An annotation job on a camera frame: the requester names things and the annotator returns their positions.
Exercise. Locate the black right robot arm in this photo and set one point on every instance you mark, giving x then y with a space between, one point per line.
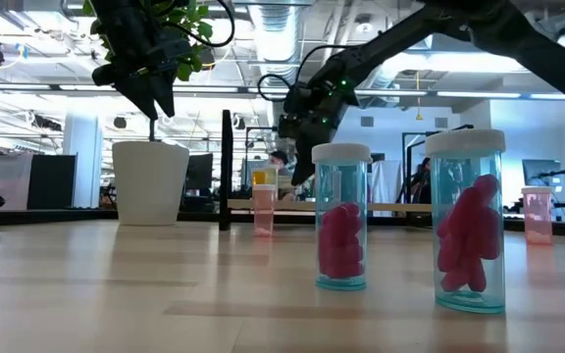
390 46

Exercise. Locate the large orange pill bottle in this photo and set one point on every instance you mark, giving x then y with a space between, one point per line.
259 177

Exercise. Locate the light wooden shelf board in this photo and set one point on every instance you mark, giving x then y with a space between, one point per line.
297 206

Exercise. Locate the black computer monitor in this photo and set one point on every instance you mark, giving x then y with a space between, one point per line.
541 171
200 171

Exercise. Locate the silver ventilation duct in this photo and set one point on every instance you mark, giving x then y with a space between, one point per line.
277 39

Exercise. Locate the small yellow-green pill bottle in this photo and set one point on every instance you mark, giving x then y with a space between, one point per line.
272 175

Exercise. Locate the person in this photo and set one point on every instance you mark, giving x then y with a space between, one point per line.
422 181
280 169

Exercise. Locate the white hanging cloth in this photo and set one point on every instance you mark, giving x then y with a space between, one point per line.
385 181

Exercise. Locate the black aluminium frame rail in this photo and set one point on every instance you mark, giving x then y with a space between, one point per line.
66 216

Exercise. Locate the vial with pink pills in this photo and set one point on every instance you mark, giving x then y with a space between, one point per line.
466 235
341 245

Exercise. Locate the small pink pill bottle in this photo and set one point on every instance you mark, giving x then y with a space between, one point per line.
263 211
537 216

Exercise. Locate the pale hanging cloth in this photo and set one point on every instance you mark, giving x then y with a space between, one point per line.
3 176

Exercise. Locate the black partition panel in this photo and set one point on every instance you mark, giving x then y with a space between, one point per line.
52 181

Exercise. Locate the black metal shelf leg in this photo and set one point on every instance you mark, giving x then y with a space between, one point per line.
406 166
226 171

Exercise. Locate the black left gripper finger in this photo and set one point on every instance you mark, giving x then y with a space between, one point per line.
140 93
165 93

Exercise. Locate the green plant in white pot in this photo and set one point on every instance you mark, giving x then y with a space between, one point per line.
150 181

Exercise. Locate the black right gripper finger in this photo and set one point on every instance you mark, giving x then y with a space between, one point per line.
309 152

